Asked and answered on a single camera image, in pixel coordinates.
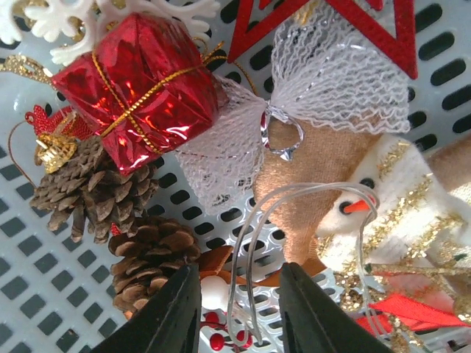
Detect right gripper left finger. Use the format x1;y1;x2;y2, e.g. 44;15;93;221
92;265;202;353

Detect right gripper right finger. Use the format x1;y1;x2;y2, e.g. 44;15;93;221
279;263;391;353

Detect clear string loop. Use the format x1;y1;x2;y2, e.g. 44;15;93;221
227;182;387;346

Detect white plastic basket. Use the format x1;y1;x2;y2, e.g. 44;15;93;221
1;1;470;352

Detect red berry sprig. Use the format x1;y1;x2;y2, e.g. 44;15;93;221
200;311;253;353

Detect pine cone ornament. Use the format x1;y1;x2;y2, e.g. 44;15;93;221
30;137;158;244
108;216;201;317

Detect red ribbon bow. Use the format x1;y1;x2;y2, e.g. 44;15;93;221
369;292;470;333

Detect snowman doll ornament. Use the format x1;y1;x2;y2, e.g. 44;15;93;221
253;117;471;353

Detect small gold bell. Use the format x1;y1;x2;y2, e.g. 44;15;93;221
35;133;77;174

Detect red gift box ornament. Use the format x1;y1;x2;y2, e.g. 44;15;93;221
52;13;227;174

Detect white mesh bow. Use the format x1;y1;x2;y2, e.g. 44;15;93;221
174;7;412;217

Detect red star ornament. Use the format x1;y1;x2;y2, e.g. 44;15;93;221
227;1;418;83

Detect white snowflake ornament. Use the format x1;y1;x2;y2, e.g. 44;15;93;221
1;0;220;65

